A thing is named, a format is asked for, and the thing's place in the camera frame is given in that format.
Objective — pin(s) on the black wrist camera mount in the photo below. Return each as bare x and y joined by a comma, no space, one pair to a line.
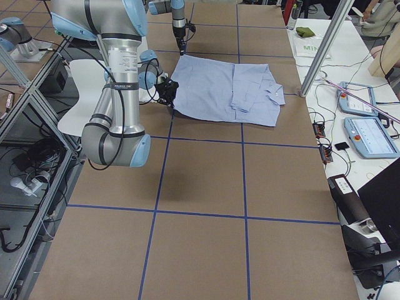
189,25

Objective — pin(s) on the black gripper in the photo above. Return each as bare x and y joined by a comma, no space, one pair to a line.
179,35
167,90

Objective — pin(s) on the clear plastic MINI bag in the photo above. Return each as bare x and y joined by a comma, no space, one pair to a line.
306,46

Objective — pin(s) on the reacher grabber stick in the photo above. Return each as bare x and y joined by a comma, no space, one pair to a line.
345,91

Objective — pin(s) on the green cloth pouch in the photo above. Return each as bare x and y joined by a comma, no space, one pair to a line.
305,32

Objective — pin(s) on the black laptop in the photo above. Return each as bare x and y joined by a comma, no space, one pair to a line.
380,197

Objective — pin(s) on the light blue striped shirt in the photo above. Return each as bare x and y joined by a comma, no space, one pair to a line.
219,91

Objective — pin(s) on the orange circuit board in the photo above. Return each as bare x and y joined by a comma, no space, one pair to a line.
318,129

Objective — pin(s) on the small black phone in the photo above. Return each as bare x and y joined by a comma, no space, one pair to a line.
341,146

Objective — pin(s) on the upper teach pendant tablet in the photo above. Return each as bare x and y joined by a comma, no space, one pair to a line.
351,105

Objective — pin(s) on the lower teach pendant tablet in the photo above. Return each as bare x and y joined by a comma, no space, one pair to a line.
370,138

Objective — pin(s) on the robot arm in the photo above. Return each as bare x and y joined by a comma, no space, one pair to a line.
114,134
177,10

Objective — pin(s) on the seated person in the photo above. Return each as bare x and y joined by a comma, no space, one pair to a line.
377,24

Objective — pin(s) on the white plastic chair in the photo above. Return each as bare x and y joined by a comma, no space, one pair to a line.
88,77

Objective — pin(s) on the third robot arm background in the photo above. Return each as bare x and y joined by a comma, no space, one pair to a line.
16,40

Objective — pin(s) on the teach pendant tablet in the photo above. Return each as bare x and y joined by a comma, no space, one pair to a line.
370,138
351,105

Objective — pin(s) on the aluminium frame post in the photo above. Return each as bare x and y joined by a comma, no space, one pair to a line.
327,41

